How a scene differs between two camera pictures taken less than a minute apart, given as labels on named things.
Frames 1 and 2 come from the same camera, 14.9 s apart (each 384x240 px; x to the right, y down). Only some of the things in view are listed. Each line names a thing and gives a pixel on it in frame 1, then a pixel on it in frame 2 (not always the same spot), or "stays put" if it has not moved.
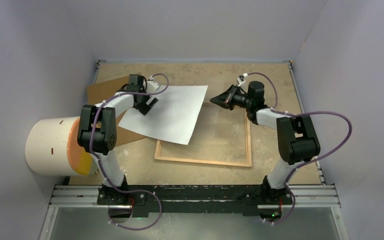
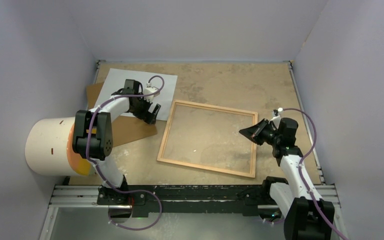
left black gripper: [143, 107] stays put
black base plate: [244, 198] stays put
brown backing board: [98, 92] stays put
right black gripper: [226, 99] to [254, 133]
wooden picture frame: [158, 153] to [253, 144]
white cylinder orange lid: [52, 148] stays put
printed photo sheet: [173, 117] to [115, 81]
